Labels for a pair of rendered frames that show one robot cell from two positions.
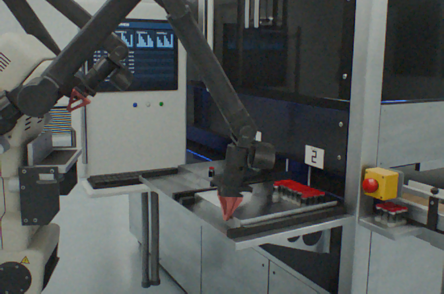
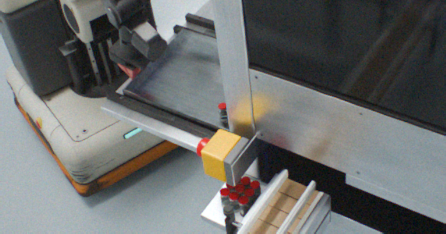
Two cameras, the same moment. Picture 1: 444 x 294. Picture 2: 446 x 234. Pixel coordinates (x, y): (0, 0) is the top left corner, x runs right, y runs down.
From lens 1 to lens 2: 1.73 m
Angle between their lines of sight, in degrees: 68
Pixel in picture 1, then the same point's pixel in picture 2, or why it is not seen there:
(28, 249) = (74, 3)
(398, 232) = (208, 214)
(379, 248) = not seen: hidden behind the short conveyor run
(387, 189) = (207, 167)
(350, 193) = not seen: hidden behind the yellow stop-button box
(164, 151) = not seen: outside the picture
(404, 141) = (304, 131)
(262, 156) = (137, 43)
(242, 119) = not seen: outside the picture
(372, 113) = (233, 71)
